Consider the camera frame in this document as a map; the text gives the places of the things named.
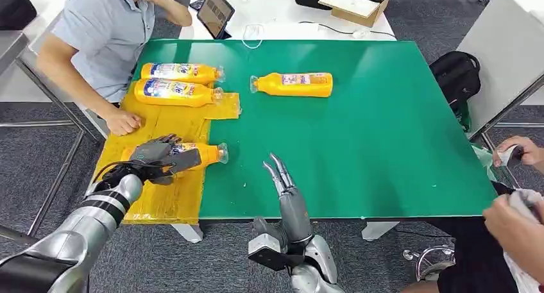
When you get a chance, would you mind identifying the white cable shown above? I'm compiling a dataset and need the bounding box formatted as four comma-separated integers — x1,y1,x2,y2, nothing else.
242,24,265,50

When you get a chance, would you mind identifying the green table mat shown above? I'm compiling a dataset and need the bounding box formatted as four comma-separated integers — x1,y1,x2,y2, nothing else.
133,39,498,221

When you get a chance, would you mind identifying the seated person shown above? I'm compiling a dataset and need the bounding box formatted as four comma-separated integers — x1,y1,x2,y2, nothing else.
36,0,193,137

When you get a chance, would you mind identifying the brown cardboard box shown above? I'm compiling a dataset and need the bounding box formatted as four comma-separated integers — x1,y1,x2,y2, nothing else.
318,0,391,29

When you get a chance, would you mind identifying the pale green plastic bag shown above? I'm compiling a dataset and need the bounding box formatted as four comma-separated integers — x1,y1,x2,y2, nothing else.
470,143,511,188

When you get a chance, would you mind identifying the black cushion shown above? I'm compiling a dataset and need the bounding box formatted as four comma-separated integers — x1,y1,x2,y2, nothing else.
0,0,38,31

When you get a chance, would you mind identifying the person holding white cloth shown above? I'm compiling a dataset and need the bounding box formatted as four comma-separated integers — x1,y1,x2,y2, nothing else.
401,136,544,293

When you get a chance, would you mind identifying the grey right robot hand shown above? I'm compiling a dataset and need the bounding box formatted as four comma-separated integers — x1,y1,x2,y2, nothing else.
252,152,314,246

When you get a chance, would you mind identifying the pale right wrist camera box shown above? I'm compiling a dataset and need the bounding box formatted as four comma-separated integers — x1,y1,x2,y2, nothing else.
248,233,305,272

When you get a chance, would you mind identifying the black backpack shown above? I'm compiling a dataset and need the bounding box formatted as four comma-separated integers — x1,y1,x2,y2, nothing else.
429,51,482,118

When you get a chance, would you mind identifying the orange drink bottle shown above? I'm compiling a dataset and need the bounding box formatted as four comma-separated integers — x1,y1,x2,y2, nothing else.
121,142,230,171
250,72,334,98
140,62,225,85
133,78,225,108

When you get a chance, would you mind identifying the black tablet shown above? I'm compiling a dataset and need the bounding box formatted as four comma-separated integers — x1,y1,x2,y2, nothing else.
196,0,235,40

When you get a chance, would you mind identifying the white cloth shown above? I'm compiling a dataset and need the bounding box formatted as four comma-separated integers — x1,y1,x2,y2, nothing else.
503,188,544,293

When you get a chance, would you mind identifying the white side table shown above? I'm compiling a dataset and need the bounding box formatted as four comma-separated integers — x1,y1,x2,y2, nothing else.
457,0,544,140

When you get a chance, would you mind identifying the white table leg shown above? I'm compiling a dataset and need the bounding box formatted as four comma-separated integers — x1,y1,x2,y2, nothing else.
171,222,204,244
361,221,400,242

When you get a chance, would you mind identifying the metal frame table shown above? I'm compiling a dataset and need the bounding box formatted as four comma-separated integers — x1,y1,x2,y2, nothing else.
0,29,109,237

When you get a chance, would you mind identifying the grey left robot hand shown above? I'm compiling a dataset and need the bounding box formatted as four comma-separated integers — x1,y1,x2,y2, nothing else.
129,133,203,186

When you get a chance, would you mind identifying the yellow sheet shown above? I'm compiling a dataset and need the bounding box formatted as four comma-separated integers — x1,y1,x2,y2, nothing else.
91,80,242,226

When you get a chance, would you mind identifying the black cable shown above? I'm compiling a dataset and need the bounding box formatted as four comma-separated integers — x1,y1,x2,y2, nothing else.
297,21,397,39

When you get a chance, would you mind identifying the chrome chair base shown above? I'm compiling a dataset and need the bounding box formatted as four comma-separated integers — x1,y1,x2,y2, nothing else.
402,245,455,281

